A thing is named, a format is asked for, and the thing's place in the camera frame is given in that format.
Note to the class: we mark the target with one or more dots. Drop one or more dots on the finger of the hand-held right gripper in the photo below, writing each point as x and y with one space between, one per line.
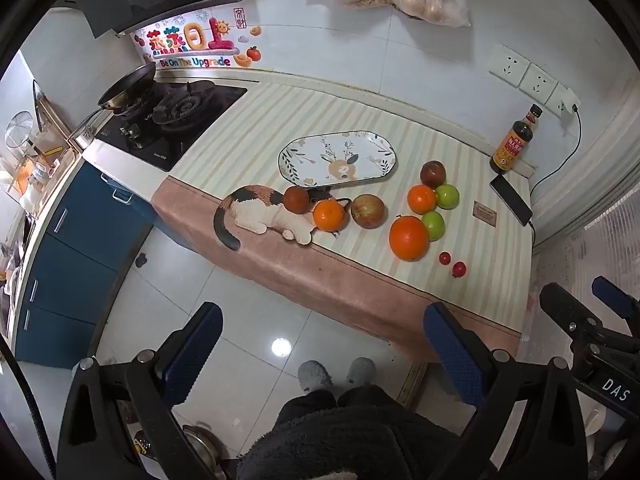
565 305
612 296

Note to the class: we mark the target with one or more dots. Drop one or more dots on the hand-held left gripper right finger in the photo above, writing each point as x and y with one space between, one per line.
450 345

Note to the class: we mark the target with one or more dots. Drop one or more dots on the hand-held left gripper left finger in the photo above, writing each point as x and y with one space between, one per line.
200 342

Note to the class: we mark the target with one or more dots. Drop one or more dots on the cherry tomato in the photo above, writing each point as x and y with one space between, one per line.
444 258
459 270

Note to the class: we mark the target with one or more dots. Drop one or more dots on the large orange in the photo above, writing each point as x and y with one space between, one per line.
409 238

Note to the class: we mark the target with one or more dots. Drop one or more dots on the medium orange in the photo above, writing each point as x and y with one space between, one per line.
421 199

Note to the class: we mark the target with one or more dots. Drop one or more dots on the red and green apple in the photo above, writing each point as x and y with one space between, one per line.
368 211

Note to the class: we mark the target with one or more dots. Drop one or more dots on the dark red apple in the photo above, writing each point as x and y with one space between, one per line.
297 200

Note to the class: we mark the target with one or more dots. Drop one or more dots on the small orange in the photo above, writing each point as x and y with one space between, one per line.
330 216

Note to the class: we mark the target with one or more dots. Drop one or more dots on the oval floral ceramic plate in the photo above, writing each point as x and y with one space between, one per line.
340 155

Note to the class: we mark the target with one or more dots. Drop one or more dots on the frosted patterned sliding door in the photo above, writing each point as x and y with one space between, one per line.
590 250

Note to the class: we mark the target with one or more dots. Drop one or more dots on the grey slipper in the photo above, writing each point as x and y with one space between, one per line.
315 375
361 371

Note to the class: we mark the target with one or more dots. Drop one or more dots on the small dark floor object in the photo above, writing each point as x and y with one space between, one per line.
141 260

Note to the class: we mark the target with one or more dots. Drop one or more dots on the steel pot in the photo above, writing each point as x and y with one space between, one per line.
202 452

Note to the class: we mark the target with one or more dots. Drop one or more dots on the black smartphone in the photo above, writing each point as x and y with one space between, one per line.
511 199

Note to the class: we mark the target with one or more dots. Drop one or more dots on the striped mat with cat print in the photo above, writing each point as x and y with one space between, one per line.
350 275

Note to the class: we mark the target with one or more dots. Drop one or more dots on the person's black fleece clothing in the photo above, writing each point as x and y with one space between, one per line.
340 440

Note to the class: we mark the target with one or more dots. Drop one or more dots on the blue kitchen cabinet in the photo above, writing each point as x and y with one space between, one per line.
75 260

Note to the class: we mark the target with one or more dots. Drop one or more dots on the dark soy sauce bottle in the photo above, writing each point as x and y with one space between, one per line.
510 147

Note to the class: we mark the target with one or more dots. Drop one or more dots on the black gas stove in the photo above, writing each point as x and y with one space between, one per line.
175 125

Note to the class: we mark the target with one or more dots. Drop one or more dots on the black frying pan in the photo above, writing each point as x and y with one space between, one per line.
127 87

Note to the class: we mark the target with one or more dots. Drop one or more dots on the white wall socket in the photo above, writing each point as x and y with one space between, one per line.
561 101
508 65
537 82

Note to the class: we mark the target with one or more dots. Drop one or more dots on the colourful wall sticker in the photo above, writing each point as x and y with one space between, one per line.
192 40

